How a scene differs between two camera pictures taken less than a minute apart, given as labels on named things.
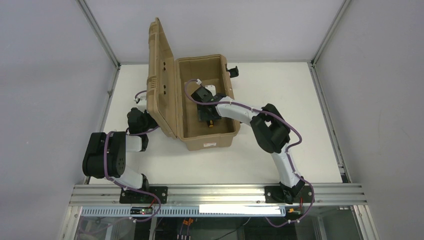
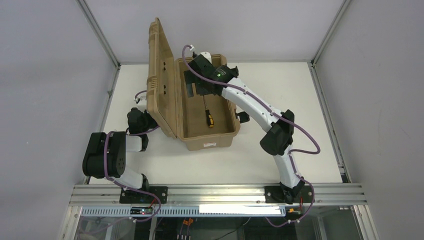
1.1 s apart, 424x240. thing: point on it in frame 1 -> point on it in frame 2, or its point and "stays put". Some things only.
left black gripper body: [145, 120] stays put
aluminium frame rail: [93, 195] stays put
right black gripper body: [206, 116] -> [201, 86]
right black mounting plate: [275, 194] stays put
